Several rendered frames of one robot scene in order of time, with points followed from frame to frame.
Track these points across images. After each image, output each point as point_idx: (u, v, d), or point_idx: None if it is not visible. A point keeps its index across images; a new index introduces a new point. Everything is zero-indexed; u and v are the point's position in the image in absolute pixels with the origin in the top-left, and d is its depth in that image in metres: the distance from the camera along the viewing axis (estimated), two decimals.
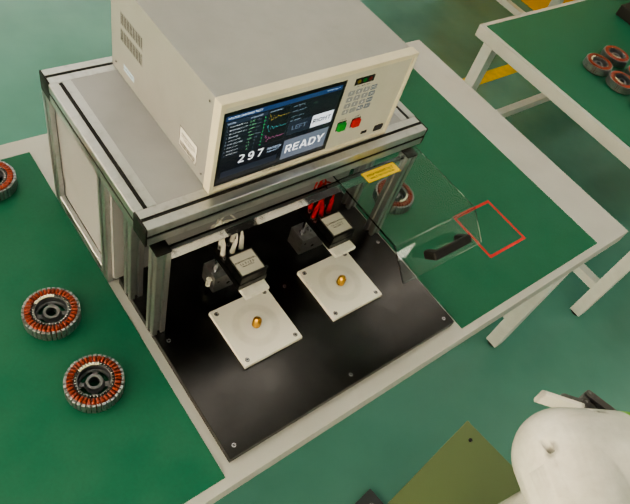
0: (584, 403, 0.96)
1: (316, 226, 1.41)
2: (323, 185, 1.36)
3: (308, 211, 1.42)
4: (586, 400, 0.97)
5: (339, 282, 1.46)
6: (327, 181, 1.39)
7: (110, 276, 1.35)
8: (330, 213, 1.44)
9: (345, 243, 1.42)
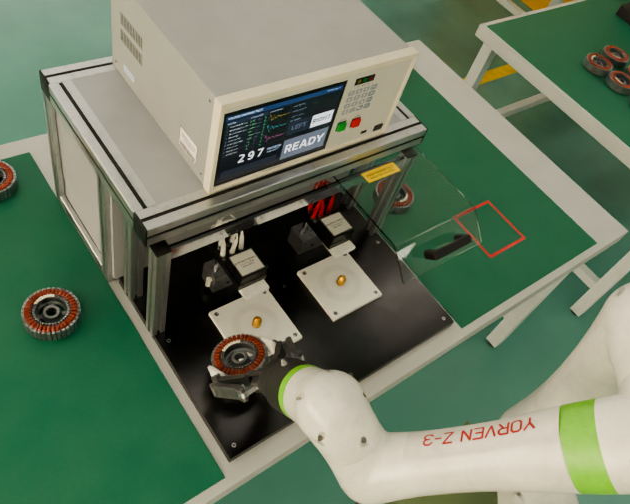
0: (276, 342, 1.20)
1: (316, 226, 1.41)
2: (323, 185, 1.36)
3: (308, 212, 1.42)
4: (278, 340, 1.20)
5: (339, 282, 1.46)
6: (327, 181, 1.39)
7: (110, 276, 1.35)
8: (330, 213, 1.44)
9: (345, 243, 1.42)
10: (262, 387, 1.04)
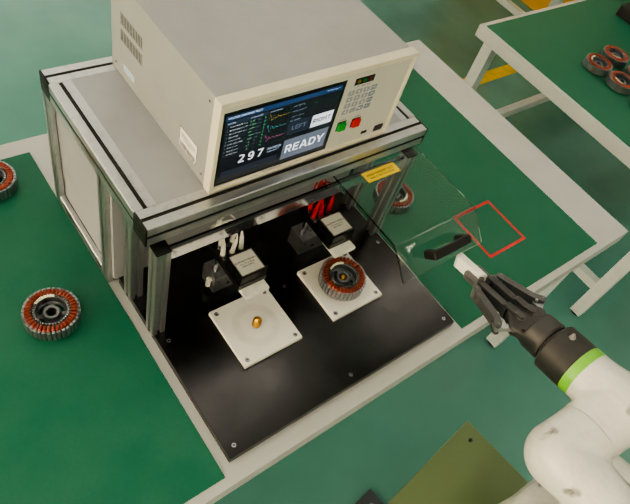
0: (489, 277, 1.15)
1: (316, 226, 1.41)
2: (323, 185, 1.36)
3: (308, 212, 1.42)
4: (491, 275, 1.15)
5: None
6: (327, 181, 1.39)
7: (110, 276, 1.35)
8: (330, 213, 1.44)
9: (345, 243, 1.42)
10: (529, 340, 1.05)
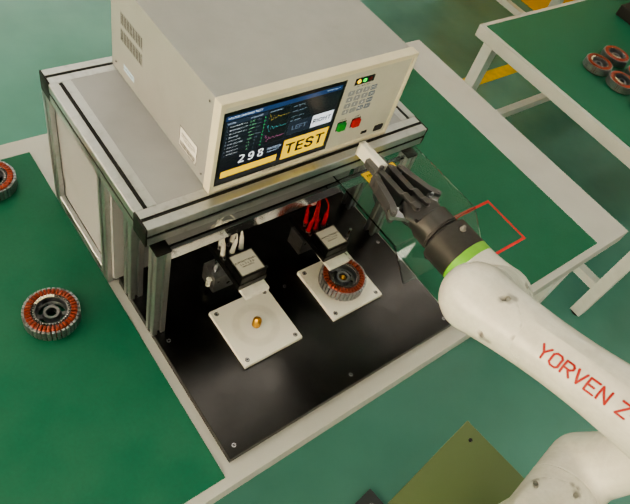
0: (389, 167, 1.14)
1: (311, 239, 1.44)
2: (318, 200, 1.40)
3: (303, 225, 1.46)
4: (391, 165, 1.14)
5: None
6: None
7: (110, 276, 1.35)
8: (325, 226, 1.48)
9: (339, 256, 1.46)
10: (421, 230, 1.06)
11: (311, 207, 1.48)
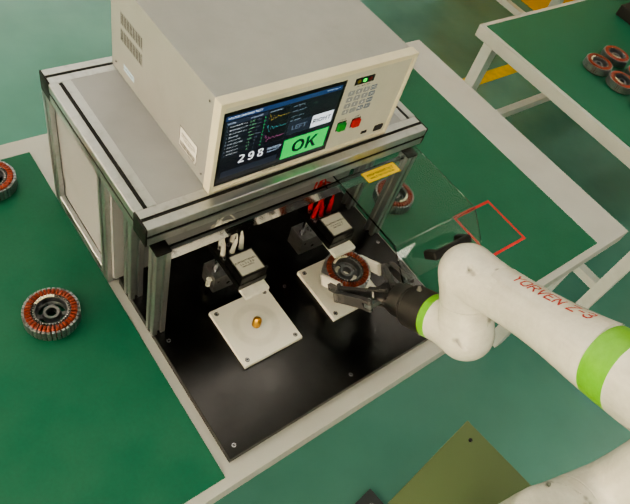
0: (382, 265, 1.42)
1: (316, 226, 1.41)
2: (323, 185, 1.36)
3: (308, 212, 1.42)
4: (384, 263, 1.42)
5: None
6: (327, 181, 1.39)
7: (110, 276, 1.35)
8: (330, 213, 1.44)
9: (345, 243, 1.42)
10: (390, 304, 1.27)
11: None
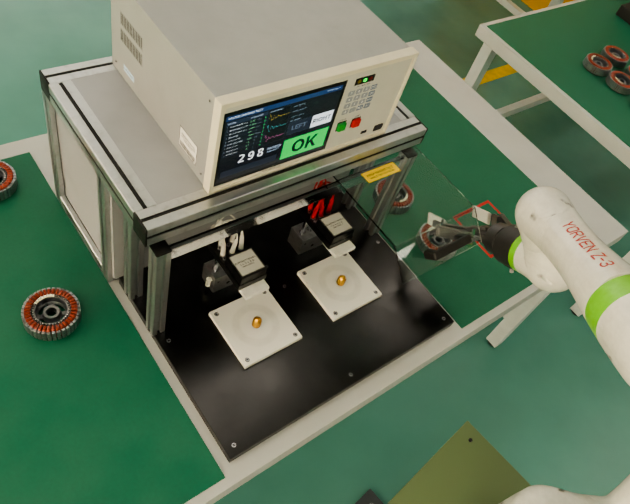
0: (492, 214, 1.54)
1: (316, 226, 1.41)
2: (323, 185, 1.36)
3: (308, 212, 1.42)
4: (494, 213, 1.53)
5: (339, 282, 1.46)
6: (327, 181, 1.39)
7: (110, 276, 1.35)
8: (330, 213, 1.44)
9: (345, 243, 1.42)
10: (488, 238, 1.39)
11: None
